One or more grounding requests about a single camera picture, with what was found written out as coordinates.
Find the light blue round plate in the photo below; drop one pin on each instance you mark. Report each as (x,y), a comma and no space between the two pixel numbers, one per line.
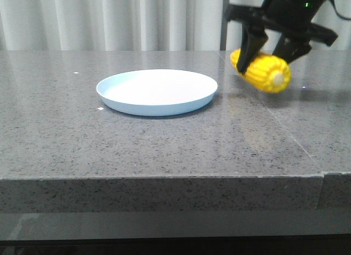
(157,92)

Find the white pleated curtain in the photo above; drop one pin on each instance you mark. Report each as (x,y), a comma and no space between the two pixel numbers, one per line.
(117,24)

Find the yellow corn cob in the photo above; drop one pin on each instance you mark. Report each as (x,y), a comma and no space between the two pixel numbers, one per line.
(268,73)

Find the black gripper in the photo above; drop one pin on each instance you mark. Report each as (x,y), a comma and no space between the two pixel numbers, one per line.
(292,18)

